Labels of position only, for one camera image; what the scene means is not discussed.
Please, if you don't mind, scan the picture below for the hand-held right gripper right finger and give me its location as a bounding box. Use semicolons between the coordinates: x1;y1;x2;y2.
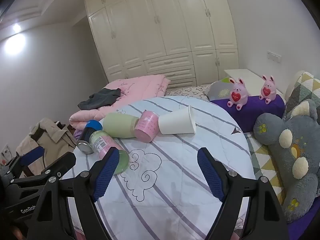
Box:
197;147;290;240

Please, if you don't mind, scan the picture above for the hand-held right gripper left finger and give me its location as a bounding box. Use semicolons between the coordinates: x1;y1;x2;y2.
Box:
26;146;120;240

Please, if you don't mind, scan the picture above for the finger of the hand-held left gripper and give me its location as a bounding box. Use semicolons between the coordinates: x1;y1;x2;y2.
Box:
10;151;77;193
0;146;45;181

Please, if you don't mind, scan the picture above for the black blue steel cup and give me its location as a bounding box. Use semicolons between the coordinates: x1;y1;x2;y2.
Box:
77;120;103;154

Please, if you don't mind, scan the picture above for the pale green cup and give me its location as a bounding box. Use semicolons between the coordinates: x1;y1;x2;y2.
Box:
102;113;139;138

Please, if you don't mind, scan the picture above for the pink dotted cup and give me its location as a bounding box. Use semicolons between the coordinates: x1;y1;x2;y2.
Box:
134;110;160;143

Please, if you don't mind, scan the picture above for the white paper cup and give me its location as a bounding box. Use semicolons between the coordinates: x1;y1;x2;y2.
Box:
158;105;197;135

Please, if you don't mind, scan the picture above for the beige jacket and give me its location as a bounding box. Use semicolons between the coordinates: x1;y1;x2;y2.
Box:
16;117;78;178

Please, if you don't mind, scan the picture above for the white striped cloud blanket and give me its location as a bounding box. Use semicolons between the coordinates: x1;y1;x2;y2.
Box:
60;95;258;240

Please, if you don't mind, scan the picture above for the triangle patterned bed sheet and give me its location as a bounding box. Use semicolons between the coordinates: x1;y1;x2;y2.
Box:
244;131;287;205

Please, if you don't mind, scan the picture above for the dark grey garment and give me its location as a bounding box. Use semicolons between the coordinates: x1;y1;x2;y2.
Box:
77;88;122;111

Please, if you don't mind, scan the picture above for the grey plush toy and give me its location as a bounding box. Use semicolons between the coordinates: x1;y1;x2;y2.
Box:
253;99;320;224

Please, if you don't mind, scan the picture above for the purple pillow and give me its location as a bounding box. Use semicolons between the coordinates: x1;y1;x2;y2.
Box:
209;94;286;133

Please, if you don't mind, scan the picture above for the grey flower pillow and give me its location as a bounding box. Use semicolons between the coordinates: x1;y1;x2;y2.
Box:
206;77;237;102

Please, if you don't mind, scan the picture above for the pink bunny toy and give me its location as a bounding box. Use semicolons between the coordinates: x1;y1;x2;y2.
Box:
259;74;278;103
227;77;249;111

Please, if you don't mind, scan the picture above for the heart patterned bed sheet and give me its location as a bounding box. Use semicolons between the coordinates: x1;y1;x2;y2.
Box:
164;85;212;102

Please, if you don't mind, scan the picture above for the pink quilt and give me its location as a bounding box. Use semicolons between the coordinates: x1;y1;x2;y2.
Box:
69;74;172;136

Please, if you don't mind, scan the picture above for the white nightstand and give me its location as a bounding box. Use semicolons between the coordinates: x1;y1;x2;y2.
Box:
224;69;284;98

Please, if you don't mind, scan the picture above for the triangle patterned cushion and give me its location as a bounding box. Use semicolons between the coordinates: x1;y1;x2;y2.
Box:
283;71;320;120

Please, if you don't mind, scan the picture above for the cream wardrobe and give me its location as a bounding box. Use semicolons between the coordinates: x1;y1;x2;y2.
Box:
84;0;239;98

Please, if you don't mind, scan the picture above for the white wall switch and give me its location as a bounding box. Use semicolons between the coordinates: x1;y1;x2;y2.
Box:
266;51;282;62

